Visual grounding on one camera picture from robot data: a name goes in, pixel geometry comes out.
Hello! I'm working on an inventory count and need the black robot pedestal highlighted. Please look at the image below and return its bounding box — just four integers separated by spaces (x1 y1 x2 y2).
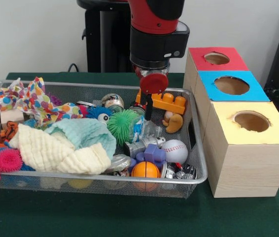
76 0 135 74

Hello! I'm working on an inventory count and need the orange rubber toy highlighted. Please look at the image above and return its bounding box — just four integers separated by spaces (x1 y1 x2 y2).
135 88 187 115

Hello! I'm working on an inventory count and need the small orange basketball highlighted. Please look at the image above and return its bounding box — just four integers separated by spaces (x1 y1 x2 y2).
131 161 161 192

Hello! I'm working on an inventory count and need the green spiky ball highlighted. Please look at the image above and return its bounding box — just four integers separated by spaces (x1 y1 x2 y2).
106 109 141 145

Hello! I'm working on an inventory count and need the clear mesh bin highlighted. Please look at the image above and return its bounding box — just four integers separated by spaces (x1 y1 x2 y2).
0 80 209 199

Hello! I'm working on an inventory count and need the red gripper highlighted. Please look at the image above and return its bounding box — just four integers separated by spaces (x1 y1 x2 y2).
139 69 171 121

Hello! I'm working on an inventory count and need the mint green cloth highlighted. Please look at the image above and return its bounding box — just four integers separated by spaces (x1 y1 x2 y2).
45 118 117 161

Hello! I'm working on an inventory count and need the white ball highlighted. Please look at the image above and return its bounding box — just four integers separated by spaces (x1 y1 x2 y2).
161 139 189 164

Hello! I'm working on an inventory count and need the polka dot cloth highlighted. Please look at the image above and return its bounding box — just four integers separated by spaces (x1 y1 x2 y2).
0 77 84 127

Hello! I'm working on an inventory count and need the cream yellow cloth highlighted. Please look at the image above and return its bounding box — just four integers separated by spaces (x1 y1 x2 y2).
8 123 112 175

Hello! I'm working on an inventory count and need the silver can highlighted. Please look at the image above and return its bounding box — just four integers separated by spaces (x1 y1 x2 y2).
105 155 131 175

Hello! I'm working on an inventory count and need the pink spiky ball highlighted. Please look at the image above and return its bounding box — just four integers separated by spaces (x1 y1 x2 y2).
0 148 23 181

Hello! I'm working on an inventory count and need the wooden box with three holes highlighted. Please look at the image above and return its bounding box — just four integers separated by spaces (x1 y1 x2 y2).
184 46 279 198

